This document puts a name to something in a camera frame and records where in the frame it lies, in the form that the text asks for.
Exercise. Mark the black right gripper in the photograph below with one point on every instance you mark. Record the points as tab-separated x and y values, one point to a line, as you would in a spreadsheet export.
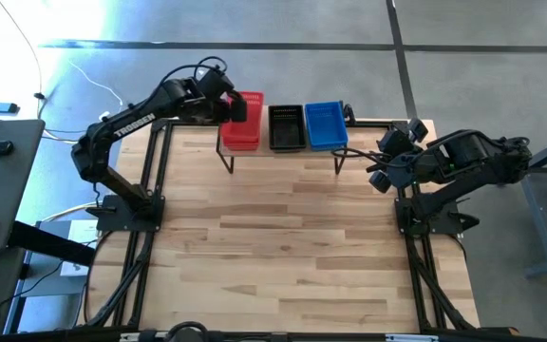
401	161

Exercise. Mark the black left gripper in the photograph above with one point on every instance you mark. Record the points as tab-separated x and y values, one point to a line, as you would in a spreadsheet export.
212	92

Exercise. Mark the black plastic basket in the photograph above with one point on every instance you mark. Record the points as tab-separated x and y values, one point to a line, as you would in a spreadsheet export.
287	128

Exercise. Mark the blue plastic basket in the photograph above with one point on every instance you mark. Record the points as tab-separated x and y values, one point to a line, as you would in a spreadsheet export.
326	126

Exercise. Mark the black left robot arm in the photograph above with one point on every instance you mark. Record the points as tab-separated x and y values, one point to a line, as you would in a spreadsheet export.
126	126

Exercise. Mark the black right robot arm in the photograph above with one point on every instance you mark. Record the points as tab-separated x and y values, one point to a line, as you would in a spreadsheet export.
473	159

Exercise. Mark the wooden shelf with black legs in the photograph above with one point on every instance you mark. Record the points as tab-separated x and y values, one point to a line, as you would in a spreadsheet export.
302	155

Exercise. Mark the black table clamp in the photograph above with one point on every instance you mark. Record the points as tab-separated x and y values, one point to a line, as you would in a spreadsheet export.
349	113

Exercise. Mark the white power strip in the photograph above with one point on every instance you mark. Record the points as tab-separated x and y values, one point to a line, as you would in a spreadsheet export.
104	115

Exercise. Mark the white paper sheet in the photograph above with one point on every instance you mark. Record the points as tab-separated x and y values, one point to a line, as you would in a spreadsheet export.
81	233

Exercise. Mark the black desk beam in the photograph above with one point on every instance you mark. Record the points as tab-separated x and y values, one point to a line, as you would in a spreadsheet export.
50	244

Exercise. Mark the small black desk object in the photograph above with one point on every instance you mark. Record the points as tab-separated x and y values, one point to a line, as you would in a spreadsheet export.
1	148

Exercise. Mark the grey desk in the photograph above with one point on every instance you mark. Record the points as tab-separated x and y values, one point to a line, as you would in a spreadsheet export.
7	190

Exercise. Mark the black aluminium table frame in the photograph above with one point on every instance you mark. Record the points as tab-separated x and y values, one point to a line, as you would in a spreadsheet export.
371	124

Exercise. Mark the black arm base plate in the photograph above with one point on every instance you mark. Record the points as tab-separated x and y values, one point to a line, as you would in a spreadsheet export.
112	218
444	223

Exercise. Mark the blue-grey metal table frame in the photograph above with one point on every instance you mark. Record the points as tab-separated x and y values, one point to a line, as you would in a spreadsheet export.
539	223

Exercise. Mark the silver rail bracket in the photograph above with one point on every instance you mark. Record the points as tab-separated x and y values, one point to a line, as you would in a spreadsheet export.
411	337
130	336

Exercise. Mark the black front rail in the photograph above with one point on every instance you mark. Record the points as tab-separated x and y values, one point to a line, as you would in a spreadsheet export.
302	338

